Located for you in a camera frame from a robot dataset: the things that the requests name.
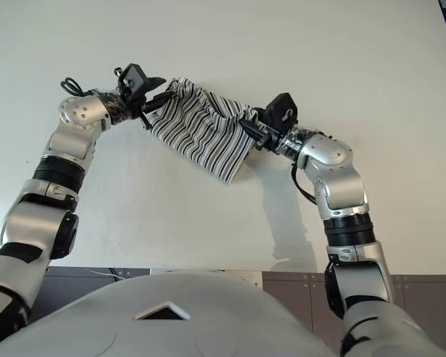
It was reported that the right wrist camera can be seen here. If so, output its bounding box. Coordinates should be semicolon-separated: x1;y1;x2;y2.
262;92;299;137

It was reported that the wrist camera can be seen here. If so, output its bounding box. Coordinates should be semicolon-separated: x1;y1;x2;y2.
262;92;299;137
119;63;149;106

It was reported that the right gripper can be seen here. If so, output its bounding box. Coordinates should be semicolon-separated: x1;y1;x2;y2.
240;110;314;164

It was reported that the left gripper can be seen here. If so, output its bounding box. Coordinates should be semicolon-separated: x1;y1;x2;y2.
97;76;172;132

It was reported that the robot body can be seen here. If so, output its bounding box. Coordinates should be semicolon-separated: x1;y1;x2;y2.
0;272;343;357

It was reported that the black cable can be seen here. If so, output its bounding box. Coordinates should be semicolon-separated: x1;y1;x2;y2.
59;77;87;98
290;162;321;206

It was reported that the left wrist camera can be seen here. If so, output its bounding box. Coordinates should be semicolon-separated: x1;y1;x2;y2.
119;63;149;106

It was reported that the black white striped T-shirt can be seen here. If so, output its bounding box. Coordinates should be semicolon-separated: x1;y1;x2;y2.
148;76;260;185

